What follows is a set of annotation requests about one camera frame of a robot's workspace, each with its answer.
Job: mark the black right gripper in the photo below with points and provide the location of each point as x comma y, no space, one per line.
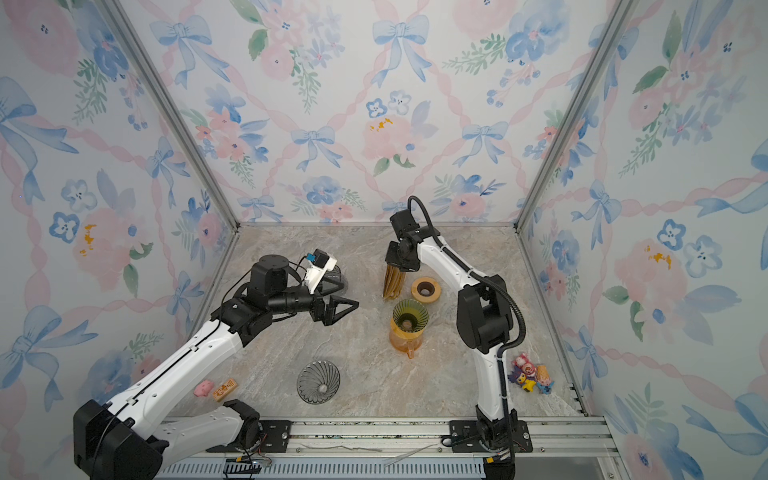
389,258

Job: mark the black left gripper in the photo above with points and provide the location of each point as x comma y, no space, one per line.
329,315

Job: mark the green glass dripper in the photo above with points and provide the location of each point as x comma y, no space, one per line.
410,316

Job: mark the orange glass carafe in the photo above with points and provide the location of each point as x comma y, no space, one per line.
406,342

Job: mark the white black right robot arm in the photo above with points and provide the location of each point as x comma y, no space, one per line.
488,320

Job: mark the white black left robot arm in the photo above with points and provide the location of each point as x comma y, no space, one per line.
127,436

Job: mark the grey glass dripper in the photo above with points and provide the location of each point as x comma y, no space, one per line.
318,382

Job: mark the clear grey glass carafe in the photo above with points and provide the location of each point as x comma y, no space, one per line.
333,282

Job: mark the small wooden toy block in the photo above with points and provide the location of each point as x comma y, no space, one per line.
224,389

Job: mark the pink small toy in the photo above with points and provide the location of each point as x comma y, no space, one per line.
204,389

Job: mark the colourful small toy figures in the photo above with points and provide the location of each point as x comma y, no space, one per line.
530,376

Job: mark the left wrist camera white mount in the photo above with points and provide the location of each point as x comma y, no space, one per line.
320,263

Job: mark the far wooden ring holder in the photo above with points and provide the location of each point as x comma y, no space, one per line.
426,290

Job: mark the aluminium mounting rail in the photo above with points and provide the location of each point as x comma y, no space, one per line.
411,448

